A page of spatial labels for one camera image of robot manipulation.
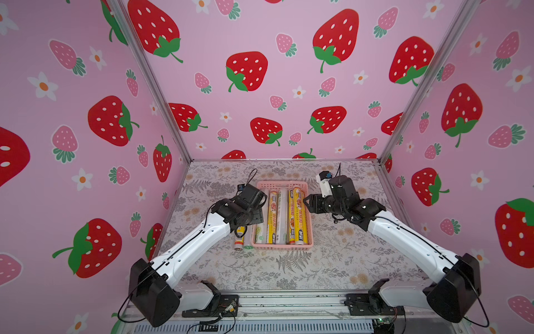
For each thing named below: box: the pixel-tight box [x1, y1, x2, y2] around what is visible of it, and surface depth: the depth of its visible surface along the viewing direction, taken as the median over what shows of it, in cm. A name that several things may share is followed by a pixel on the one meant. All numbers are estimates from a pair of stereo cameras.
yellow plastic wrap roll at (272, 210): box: [267, 189, 277, 245], surface depth 95 cm
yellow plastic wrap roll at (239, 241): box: [234, 225, 246, 251], surface depth 88 cm
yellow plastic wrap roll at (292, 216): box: [288, 188, 296, 245], surface depth 94 cm
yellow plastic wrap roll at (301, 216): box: [294, 186, 309, 245], surface depth 90 cm
